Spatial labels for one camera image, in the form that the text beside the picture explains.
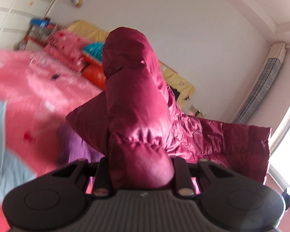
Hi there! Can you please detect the pink heart-print bed sheet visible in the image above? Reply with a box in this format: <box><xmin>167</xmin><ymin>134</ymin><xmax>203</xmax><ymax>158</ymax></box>
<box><xmin>0</xmin><ymin>50</ymin><xmax>101</xmax><ymax>175</ymax></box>

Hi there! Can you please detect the light blue garment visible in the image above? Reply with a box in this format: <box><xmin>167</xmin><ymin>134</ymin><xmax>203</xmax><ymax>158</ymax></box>
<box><xmin>0</xmin><ymin>101</ymin><xmax>37</xmax><ymax>203</ymax></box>

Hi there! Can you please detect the pink folded quilt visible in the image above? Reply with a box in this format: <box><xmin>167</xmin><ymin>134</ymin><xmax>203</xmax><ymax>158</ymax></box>
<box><xmin>43</xmin><ymin>29</ymin><xmax>92</xmax><ymax>72</ymax></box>

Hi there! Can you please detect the black folded garment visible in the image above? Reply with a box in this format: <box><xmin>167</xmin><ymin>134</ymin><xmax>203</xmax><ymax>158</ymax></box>
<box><xmin>169</xmin><ymin>85</ymin><xmax>180</xmax><ymax>101</ymax></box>

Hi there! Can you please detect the yellow bed headboard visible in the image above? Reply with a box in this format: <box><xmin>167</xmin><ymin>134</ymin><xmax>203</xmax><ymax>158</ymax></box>
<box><xmin>67</xmin><ymin>20</ymin><xmax>195</xmax><ymax>110</ymax></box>

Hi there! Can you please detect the blue box by wardrobe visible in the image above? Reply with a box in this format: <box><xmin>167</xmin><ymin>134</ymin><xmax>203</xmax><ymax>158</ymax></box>
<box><xmin>30</xmin><ymin>17</ymin><xmax>49</xmax><ymax>28</ymax></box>

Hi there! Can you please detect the crimson red down jacket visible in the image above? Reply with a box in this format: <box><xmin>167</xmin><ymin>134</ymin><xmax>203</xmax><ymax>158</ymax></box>
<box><xmin>66</xmin><ymin>27</ymin><xmax>271</xmax><ymax>189</ymax></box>

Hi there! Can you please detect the purple down jacket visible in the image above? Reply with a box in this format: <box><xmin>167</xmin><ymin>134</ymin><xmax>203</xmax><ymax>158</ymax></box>
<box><xmin>56</xmin><ymin>123</ymin><xmax>104</xmax><ymax>165</ymax></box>

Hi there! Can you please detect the orange teal folded quilt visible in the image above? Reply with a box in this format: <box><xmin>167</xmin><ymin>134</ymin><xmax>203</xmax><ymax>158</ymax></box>
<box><xmin>82</xmin><ymin>42</ymin><xmax>106</xmax><ymax>90</ymax></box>

